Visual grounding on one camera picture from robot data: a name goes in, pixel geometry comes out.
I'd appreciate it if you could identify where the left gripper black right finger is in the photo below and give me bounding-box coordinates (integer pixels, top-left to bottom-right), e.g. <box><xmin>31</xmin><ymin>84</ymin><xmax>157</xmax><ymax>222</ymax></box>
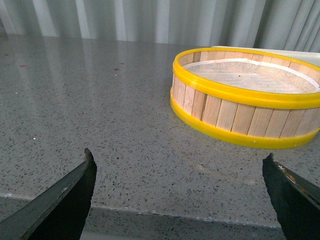
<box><xmin>262</xmin><ymin>153</ymin><xmax>320</xmax><ymax>240</ymax></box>

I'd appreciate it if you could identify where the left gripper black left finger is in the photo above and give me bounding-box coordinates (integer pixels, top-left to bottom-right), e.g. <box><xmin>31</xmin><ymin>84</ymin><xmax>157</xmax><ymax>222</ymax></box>
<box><xmin>0</xmin><ymin>148</ymin><xmax>97</xmax><ymax>240</ymax></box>

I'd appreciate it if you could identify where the wooden steamer with yellow rings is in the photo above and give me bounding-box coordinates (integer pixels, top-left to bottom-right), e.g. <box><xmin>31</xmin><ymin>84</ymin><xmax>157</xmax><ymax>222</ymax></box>
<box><xmin>170</xmin><ymin>47</ymin><xmax>320</xmax><ymax>149</ymax></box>

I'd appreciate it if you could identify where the white steamer liner cloth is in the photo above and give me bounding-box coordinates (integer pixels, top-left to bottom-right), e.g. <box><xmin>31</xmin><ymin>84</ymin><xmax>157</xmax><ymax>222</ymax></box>
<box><xmin>184</xmin><ymin>58</ymin><xmax>320</xmax><ymax>94</ymax></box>

